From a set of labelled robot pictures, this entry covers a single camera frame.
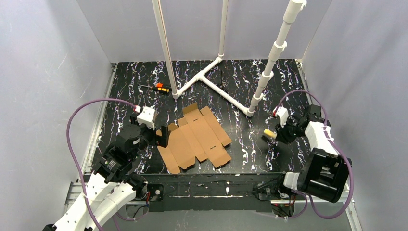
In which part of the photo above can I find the brown cardboard box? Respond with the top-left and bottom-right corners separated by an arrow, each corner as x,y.
157,103 -> 232,174

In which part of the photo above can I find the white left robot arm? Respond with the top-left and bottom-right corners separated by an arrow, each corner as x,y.
44,123 -> 170,231

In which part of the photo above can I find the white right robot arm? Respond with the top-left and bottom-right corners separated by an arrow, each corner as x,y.
274,105 -> 349,203

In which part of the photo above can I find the yellow marker pen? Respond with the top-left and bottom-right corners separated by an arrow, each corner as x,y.
263,129 -> 277,139

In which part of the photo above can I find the orange yellow black screwdriver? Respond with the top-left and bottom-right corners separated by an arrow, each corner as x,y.
138,83 -> 171,94

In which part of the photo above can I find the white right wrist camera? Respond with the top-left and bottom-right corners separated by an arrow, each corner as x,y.
273,106 -> 289,127

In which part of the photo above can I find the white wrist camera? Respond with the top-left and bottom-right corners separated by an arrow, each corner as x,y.
137,106 -> 158,130
273,106 -> 289,127

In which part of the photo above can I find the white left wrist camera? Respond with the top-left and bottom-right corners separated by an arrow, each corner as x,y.
137,106 -> 158,130

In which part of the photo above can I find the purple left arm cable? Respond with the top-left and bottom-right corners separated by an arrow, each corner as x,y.
66,98 -> 141,231

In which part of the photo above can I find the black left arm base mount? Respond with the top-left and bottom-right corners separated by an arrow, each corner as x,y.
127,173 -> 164,203

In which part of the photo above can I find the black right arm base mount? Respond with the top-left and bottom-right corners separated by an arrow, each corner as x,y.
252,174 -> 300,201

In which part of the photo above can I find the aluminium rail frame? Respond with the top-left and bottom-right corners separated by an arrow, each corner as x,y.
64,62 -> 364,231

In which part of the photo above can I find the white PVC pipe frame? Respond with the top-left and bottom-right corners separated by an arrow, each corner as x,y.
152,0 -> 307,117

